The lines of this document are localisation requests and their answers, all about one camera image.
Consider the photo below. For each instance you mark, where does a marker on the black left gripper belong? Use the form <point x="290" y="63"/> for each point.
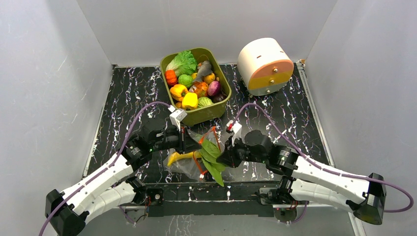
<point x="186" y="144"/>

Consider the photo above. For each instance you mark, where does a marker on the orange mini pumpkin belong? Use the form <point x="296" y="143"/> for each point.
<point x="171" y="78"/>

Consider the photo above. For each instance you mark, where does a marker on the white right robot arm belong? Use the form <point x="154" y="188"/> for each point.
<point x="306" y="180"/>

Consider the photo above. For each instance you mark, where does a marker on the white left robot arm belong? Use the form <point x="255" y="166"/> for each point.
<point x="69" y="210"/>

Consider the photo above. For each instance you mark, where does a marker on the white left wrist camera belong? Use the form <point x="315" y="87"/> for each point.
<point x="176" y="116"/>

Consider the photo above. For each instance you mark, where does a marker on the olive green plastic bin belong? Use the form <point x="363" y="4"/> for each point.
<point x="216" y="110"/>

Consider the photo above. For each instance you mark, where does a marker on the dark purple eggplant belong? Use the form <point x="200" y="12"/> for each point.
<point x="218" y="98"/>

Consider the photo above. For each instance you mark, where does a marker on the white cylindrical drawer box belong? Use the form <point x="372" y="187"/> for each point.
<point x="264" y="66"/>

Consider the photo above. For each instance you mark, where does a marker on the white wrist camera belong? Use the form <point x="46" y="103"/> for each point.
<point x="176" y="116"/>
<point x="234" y="128"/>

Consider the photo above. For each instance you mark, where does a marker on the yellow banana pepper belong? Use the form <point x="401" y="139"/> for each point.
<point x="175" y="156"/>

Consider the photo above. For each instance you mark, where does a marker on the green bumpy citrus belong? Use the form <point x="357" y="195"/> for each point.
<point x="185" y="80"/>

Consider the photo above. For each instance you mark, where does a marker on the orange yellow bell pepper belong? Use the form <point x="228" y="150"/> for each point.
<point x="178" y="92"/>

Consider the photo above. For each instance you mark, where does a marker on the green lettuce head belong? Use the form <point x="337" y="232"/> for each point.
<point x="183" y="63"/>

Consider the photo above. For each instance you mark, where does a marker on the orange mottled fruit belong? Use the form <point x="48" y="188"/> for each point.
<point x="199" y="88"/>

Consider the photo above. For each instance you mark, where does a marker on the clear zip top bag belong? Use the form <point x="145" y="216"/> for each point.
<point x="193" y="168"/>

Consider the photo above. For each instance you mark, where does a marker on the pale green cabbage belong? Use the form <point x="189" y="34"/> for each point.
<point x="204" y="102"/>

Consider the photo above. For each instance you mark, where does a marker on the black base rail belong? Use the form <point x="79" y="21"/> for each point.
<point x="203" y="199"/>

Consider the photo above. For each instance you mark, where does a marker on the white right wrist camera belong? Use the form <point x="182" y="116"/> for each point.
<point x="234" y="128"/>

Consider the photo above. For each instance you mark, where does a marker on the green leafy vegetable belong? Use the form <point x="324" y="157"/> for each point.
<point x="209" y="152"/>

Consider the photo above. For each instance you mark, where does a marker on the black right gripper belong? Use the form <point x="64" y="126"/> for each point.
<point x="229" y="154"/>

